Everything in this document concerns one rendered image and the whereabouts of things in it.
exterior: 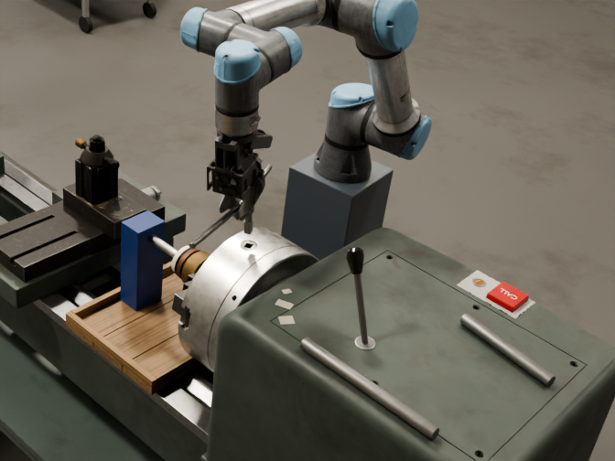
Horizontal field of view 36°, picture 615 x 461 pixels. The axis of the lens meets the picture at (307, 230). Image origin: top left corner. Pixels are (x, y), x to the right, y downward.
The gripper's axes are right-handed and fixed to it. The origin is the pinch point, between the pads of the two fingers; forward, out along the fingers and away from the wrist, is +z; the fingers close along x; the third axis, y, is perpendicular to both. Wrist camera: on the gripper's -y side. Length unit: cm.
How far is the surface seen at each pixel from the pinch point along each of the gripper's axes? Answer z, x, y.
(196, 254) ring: 22.3, -14.5, -8.7
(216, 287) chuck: 14.6, -2.1, 6.7
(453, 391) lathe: 8, 48, 20
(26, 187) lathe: 50, -87, -45
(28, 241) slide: 36, -60, -11
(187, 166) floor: 151, -121, -202
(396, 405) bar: 5, 41, 29
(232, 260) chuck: 11.5, -1.2, 1.1
